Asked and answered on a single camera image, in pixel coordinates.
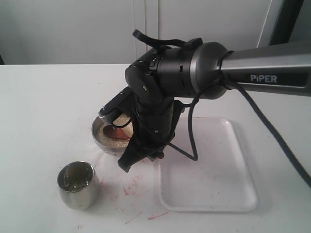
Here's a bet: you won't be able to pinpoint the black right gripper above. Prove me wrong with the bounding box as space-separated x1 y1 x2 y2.
98 87 185 172

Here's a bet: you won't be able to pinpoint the brown wooden spoon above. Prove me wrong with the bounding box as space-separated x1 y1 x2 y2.
102 125 133 141

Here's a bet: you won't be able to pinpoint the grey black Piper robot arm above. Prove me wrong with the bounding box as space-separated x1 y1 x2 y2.
99 42 311 172

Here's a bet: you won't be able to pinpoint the wide steel rice bowl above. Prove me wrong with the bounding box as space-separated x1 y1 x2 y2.
91 117 133 157

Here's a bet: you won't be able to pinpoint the small steel cup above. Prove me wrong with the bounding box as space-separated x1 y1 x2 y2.
57 161 100 211

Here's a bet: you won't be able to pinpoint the white cabinet doors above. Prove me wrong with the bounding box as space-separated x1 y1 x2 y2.
0 0 278 65

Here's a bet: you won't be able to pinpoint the white plastic tray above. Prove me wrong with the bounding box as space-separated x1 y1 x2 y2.
159 117 259 212

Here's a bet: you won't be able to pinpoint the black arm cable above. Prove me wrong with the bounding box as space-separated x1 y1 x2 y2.
167 50 311 189

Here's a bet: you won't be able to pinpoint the dark door frame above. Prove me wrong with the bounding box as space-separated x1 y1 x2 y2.
257 0 311 47

